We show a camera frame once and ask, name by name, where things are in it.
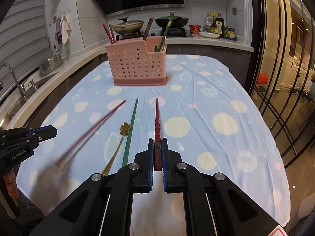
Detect red bag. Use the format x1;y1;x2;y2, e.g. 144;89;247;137
257;72;269;85

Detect clear plastic bottle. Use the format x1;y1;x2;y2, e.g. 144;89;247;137
204;13;212;33

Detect brown chopstick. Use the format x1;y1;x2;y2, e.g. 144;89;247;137
143;18;154;41

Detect stainless steel bowl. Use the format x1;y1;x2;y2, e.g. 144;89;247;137
39;53;63;75

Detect black wok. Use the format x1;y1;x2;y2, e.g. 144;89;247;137
155;16;189;29

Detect twisted maroon chopstick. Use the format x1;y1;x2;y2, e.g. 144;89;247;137
54;100;126;168

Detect purple hanging towel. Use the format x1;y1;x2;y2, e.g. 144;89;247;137
55;18;62;41

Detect large dark sauce bottle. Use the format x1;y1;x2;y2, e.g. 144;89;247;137
216;13;225;38

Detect black gas stove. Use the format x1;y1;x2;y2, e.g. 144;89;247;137
115;27;194;41

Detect white hanging towel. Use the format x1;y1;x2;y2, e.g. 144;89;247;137
60;15;72;46

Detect chrome faucet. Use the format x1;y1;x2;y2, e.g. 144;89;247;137
0;63;26;97

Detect white window blind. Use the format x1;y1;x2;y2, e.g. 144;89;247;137
0;0;55;79

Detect pink perforated utensil holder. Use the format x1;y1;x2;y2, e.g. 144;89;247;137
105;36;168;86

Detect green chopstick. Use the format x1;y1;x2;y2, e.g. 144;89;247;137
122;98;139;168
157;15;174;53

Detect white round stool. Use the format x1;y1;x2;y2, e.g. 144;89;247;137
296;202;306;224

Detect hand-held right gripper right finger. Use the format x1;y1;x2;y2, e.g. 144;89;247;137
161;138;282;236

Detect small seasoning jars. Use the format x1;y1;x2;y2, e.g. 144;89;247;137
224;26;237;40

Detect dark red chopstick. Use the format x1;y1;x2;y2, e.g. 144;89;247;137
154;98;163;172

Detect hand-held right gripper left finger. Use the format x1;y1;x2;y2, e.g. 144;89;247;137
29;138;155;236

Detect black-framed glass door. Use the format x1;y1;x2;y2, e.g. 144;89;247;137
248;0;315;170

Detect beige cooking pan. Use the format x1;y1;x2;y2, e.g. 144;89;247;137
112;21;144;33

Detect blue dotted tablecloth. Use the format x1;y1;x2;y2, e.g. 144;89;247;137
16;54;291;236

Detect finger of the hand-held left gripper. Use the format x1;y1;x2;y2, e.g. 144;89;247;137
0;125;58;140
0;135;43;153

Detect gold flower spoon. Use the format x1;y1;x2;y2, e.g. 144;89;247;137
101;122;132;177

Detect bright red chopstick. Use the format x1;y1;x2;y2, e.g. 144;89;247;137
103;24;116;44

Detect steel sink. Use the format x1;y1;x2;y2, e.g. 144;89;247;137
0;75;53;109

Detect beige pan lid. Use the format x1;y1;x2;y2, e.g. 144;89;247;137
118;17;139;27

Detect black wok lid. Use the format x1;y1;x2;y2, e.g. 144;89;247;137
157;11;185;20

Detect person's left hand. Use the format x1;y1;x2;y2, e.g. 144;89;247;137
4;171;19;201

